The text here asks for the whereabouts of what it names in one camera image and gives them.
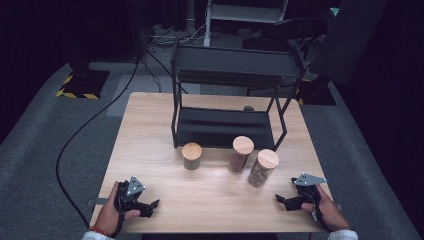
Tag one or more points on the black metal two-tier rack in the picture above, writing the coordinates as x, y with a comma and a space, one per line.
233, 61

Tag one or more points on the person's right white sleeve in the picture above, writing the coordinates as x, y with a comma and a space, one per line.
343, 235

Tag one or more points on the small dark round object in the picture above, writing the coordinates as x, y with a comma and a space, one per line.
248, 108

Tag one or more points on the short glass jar wooden lid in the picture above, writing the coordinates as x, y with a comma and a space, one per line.
191, 151

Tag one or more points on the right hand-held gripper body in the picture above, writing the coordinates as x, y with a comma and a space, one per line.
308, 193

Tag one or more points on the dark stand pole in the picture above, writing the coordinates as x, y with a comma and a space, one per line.
138, 30

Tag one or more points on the person's right hand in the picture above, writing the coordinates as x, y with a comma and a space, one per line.
330, 215

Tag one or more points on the brown-filled glass jar wooden lid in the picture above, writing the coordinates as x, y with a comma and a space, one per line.
243, 145

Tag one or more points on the tall nut-filled jar wooden lid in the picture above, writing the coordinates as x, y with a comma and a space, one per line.
267, 159

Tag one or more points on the large dark panel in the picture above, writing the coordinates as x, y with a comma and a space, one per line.
350, 36

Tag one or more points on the black base with yellow stripes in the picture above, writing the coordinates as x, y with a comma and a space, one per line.
87, 83
318, 93

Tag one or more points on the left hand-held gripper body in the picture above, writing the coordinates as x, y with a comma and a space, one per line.
130, 196

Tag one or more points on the white metal stand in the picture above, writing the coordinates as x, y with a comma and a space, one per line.
246, 13

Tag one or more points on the person's left white sleeve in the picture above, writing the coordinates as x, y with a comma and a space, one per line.
95, 236

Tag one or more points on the grey table bracket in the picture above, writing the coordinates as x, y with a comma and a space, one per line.
339, 206
100, 201

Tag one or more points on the person's left hand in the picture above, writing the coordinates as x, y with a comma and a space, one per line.
108, 218

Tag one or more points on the person's white sleeve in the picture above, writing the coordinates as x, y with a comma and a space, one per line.
95, 236
343, 235

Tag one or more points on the black office chair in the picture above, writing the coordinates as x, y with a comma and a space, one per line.
293, 28

